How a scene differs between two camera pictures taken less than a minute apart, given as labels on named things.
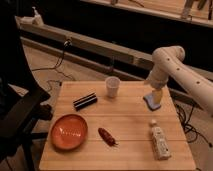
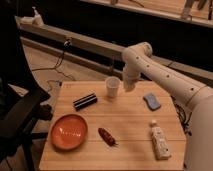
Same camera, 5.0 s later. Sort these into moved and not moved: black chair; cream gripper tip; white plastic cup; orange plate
Moved: cream gripper tip
Not moved: orange plate; black chair; white plastic cup
